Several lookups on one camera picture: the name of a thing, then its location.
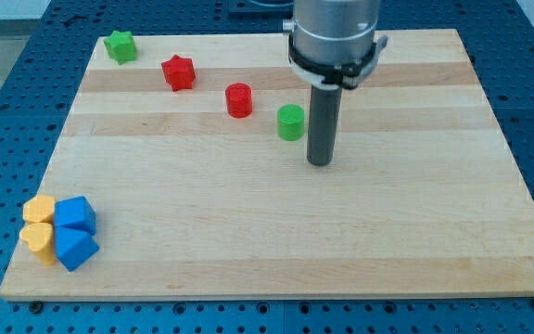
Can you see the green cylinder block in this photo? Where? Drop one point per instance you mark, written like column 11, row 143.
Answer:
column 290, row 122

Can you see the yellow heart block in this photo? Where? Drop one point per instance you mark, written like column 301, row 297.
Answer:
column 40, row 240

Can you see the light wooden board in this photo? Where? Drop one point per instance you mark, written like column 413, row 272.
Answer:
column 423, row 198

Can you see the yellow hexagon block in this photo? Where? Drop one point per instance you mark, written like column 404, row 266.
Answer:
column 39, row 209

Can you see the green star block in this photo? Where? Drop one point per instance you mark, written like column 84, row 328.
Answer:
column 121, row 46

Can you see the blue cube block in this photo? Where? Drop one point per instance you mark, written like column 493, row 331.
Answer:
column 75, row 213

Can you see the blue triangle block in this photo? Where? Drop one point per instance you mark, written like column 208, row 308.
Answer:
column 74, row 247

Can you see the red cylinder block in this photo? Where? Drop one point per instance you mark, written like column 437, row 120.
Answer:
column 239, row 100

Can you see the red star block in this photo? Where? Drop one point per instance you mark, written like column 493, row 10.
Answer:
column 179, row 73

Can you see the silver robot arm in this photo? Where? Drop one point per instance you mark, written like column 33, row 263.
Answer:
column 332, row 47

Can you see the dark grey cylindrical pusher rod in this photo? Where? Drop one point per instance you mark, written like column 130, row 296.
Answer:
column 322, row 130

